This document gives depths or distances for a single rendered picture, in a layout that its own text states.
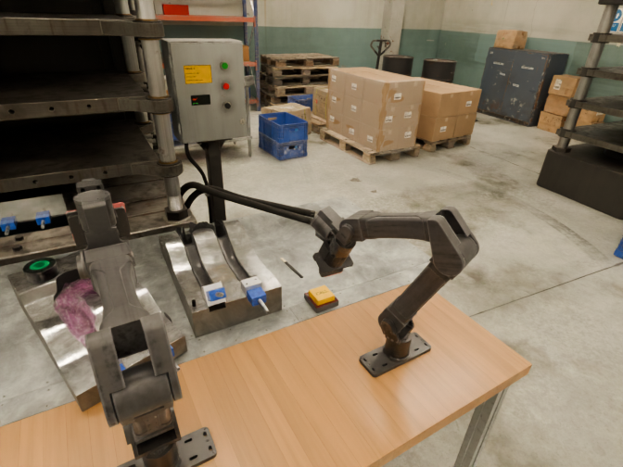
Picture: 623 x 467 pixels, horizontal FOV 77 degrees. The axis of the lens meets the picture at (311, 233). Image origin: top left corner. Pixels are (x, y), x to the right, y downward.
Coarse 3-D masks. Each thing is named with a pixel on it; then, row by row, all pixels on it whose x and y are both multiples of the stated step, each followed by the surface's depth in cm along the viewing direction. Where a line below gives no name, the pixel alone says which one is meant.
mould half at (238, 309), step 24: (168, 240) 126; (216, 240) 129; (240, 240) 132; (168, 264) 132; (216, 264) 124; (192, 288) 112; (240, 288) 112; (264, 288) 113; (192, 312) 103; (216, 312) 107; (240, 312) 111; (264, 312) 115
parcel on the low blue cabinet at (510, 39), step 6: (504, 30) 662; (510, 30) 654; (516, 30) 673; (498, 36) 674; (504, 36) 662; (510, 36) 654; (516, 36) 648; (522, 36) 652; (498, 42) 675; (504, 42) 663; (510, 42) 656; (516, 42) 653; (522, 42) 657; (510, 48) 659; (516, 48) 661; (522, 48) 665
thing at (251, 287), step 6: (246, 282) 111; (252, 282) 111; (258, 282) 111; (246, 288) 109; (252, 288) 110; (258, 288) 110; (246, 294) 110; (252, 294) 108; (258, 294) 108; (264, 294) 108; (252, 300) 107; (258, 300) 107; (264, 300) 109; (252, 306) 108; (264, 306) 105
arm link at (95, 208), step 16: (96, 192) 70; (80, 208) 67; (96, 208) 66; (112, 208) 71; (96, 224) 67; (112, 224) 71; (96, 240) 68; (112, 240) 69; (128, 240) 71; (80, 256) 66; (80, 272) 64
